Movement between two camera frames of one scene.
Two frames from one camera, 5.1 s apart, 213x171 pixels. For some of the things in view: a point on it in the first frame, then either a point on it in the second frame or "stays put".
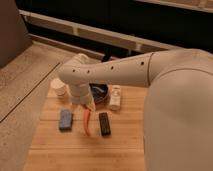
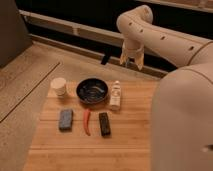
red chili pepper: x=86 y=116 stays put
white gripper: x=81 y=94 to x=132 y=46
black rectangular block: x=105 y=127 stays put
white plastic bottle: x=115 y=102 stays put
